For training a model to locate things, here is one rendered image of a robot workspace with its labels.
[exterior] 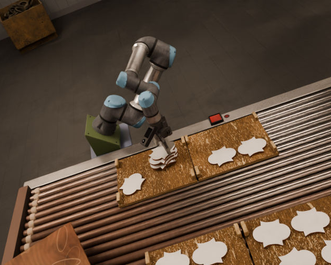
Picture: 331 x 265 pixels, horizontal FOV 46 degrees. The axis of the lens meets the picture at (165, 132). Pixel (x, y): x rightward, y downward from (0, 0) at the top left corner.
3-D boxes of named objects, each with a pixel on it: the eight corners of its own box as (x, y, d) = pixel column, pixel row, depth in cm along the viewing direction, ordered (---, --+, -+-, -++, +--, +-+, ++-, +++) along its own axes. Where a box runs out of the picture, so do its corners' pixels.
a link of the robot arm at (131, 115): (118, 117, 243) (155, 37, 227) (140, 126, 246) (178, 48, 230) (117, 123, 232) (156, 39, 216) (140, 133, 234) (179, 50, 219)
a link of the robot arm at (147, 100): (153, 88, 187) (150, 98, 181) (160, 105, 194) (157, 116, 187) (138, 91, 189) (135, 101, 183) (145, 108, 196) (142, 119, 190)
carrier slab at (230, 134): (185, 139, 218) (184, 137, 217) (255, 115, 215) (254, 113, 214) (198, 182, 190) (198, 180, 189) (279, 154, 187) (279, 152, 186)
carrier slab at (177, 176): (117, 163, 220) (116, 161, 220) (185, 140, 217) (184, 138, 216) (119, 208, 192) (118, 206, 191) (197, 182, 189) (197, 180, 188)
